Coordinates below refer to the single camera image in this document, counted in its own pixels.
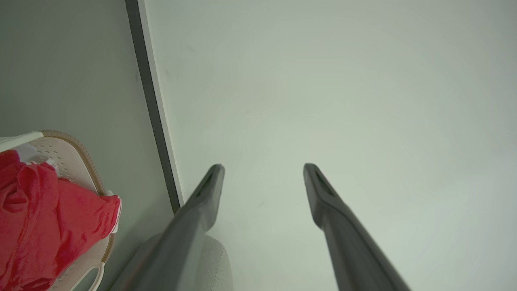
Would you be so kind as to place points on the black and white baseboard strip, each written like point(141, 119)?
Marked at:
point(148, 89)

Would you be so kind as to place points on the red clothing item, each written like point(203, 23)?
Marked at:
point(40, 218)

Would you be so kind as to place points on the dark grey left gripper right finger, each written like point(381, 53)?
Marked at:
point(347, 242)

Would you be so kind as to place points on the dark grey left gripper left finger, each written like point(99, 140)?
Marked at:
point(190, 242)

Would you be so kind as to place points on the white laundry basket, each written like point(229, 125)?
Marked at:
point(74, 155)

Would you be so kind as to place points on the grey fabric sofa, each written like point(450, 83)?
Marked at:
point(218, 266)

